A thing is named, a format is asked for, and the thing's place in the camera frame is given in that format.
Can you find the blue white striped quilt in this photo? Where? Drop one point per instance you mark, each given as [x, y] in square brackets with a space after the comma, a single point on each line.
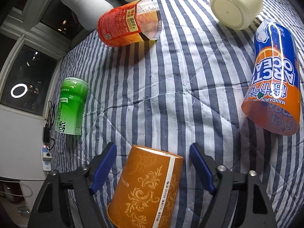
[186, 87]

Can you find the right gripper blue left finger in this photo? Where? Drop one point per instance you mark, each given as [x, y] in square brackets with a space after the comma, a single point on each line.
[52, 209]

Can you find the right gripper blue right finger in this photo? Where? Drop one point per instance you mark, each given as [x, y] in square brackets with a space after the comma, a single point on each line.
[253, 207]

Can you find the white plastic cup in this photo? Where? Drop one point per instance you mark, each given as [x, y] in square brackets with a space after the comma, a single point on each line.
[236, 14]

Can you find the large penguin plush toy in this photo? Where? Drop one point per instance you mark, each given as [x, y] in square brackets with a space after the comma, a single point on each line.
[88, 12]

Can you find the large orange patterned paper cup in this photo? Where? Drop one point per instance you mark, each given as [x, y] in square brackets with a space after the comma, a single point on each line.
[147, 189]

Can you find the small orange paper cup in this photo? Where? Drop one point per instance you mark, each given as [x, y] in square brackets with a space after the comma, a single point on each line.
[300, 50]

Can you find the white power strip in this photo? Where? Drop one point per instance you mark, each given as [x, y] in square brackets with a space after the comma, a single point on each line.
[46, 159]

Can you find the green plastic cup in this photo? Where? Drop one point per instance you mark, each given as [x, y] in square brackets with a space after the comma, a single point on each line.
[73, 95]

